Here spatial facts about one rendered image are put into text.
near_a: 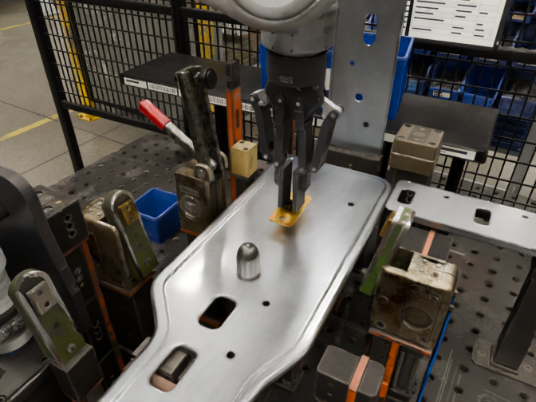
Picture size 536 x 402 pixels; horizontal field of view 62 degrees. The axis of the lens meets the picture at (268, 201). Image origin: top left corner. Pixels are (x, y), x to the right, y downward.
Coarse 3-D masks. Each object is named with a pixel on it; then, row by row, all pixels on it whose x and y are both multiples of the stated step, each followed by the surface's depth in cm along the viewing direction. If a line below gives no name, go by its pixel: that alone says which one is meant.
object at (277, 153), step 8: (280, 96) 57; (280, 104) 58; (280, 112) 58; (280, 120) 59; (288, 120) 61; (280, 128) 60; (288, 128) 62; (280, 136) 61; (288, 136) 63; (280, 144) 62; (288, 144) 64; (280, 152) 62; (280, 160) 63
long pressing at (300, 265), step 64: (256, 192) 76; (320, 192) 76; (384, 192) 76; (192, 256) 62; (320, 256) 62; (192, 320) 53; (256, 320) 53; (320, 320) 54; (128, 384) 46; (192, 384) 46; (256, 384) 47
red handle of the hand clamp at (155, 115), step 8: (144, 104) 70; (152, 104) 70; (144, 112) 70; (152, 112) 70; (160, 112) 70; (152, 120) 70; (160, 120) 70; (168, 120) 70; (160, 128) 70; (168, 128) 70; (176, 128) 71; (176, 136) 70; (184, 136) 70; (184, 144) 70; (192, 144) 70; (192, 152) 70
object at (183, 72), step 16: (176, 80) 64; (192, 80) 63; (208, 80) 61; (192, 96) 63; (192, 112) 64; (208, 112) 67; (192, 128) 66; (208, 128) 68; (208, 144) 69; (208, 160) 68
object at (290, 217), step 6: (306, 198) 70; (288, 204) 68; (306, 204) 69; (276, 210) 68; (282, 210) 68; (288, 210) 68; (300, 210) 68; (270, 216) 66; (276, 216) 66; (282, 216) 67; (288, 216) 67; (294, 216) 67; (276, 222) 66; (282, 222) 65; (288, 222) 65; (294, 222) 66
